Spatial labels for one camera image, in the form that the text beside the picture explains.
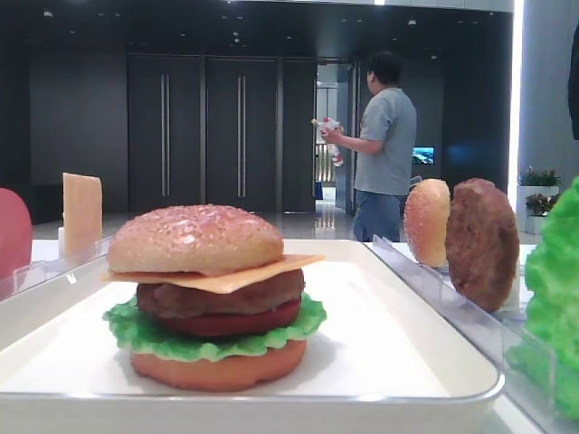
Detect sesame bun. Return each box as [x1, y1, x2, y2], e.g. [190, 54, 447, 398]
[108, 204, 284, 276]
[403, 178, 451, 268]

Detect orange cheese slice on burger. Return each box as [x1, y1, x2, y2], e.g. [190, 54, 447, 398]
[101, 254, 325, 295]

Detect green lettuce leaf on burger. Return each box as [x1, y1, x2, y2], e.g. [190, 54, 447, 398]
[102, 294, 327, 362]

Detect standing brown meat patty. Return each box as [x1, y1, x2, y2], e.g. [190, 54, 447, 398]
[445, 178, 519, 312]

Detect standing orange cheese slice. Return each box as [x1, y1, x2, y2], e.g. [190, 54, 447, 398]
[62, 173, 103, 256]

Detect standing red tomato slice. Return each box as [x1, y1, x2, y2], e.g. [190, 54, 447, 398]
[0, 188, 33, 278]

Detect standing green lettuce leaf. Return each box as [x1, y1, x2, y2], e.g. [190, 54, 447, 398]
[507, 179, 578, 420]

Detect bottles held by man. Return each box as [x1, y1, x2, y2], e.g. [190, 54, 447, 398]
[311, 117, 343, 167]

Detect dark double doors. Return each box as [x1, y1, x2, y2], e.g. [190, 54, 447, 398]
[128, 55, 317, 212]

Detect man in grey shirt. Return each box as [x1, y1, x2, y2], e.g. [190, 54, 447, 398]
[331, 52, 417, 242]

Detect small blue screen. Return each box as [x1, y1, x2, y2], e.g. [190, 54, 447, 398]
[413, 146, 434, 165]

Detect brown patty in burger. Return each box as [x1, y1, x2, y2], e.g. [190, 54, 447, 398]
[136, 269, 305, 318]

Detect white rectangular metal tray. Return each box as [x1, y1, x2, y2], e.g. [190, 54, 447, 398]
[1, 240, 505, 433]

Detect bottom bun of burger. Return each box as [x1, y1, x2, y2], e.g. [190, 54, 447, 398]
[130, 340, 307, 392]

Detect potted plants in white planter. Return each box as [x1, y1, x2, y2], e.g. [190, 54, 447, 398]
[517, 166, 562, 234]

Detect long clear right rail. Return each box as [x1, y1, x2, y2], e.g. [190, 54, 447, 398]
[371, 233, 579, 434]

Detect long clear rail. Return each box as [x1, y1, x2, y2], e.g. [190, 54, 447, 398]
[371, 233, 579, 434]
[1, 237, 112, 301]

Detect long clear left rail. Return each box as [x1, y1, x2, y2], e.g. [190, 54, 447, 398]
[1, 237, 112, 301]

